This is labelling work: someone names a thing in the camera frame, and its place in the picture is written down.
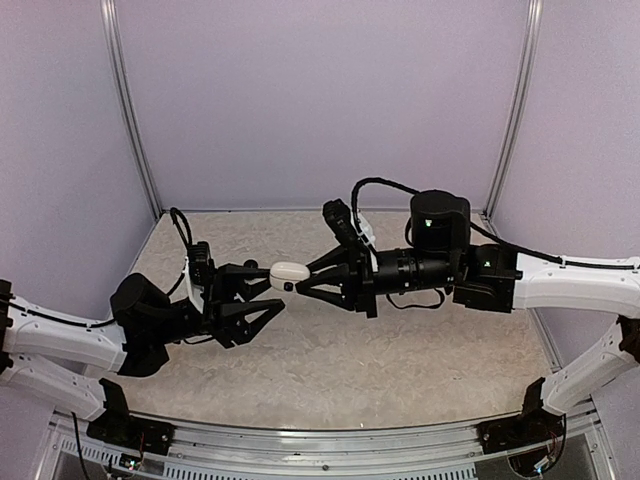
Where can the white earbud charging case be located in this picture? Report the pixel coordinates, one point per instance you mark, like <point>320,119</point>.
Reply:
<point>284,275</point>

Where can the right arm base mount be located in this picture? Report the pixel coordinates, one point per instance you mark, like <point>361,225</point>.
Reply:
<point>517,431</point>

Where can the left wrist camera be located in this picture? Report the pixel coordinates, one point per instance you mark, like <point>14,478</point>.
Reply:
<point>199,270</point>

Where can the front aluminium rail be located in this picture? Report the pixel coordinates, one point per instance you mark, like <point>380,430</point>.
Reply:
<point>204,450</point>

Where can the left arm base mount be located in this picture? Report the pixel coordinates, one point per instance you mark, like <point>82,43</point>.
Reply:
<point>132,432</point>

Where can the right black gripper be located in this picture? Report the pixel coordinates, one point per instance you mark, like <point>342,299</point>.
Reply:
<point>355,273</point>

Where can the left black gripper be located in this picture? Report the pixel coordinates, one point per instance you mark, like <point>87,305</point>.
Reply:
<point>225,322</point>

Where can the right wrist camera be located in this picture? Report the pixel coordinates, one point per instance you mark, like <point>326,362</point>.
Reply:
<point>339,218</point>

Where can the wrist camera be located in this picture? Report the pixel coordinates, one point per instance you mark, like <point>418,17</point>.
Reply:
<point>339,218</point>
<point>199,270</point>

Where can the right aluminium frame post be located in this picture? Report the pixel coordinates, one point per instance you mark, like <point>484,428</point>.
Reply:
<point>517,107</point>

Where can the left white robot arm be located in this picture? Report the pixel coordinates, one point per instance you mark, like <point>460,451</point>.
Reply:
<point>64,359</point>

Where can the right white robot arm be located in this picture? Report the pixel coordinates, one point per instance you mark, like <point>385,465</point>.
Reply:
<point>495,277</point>

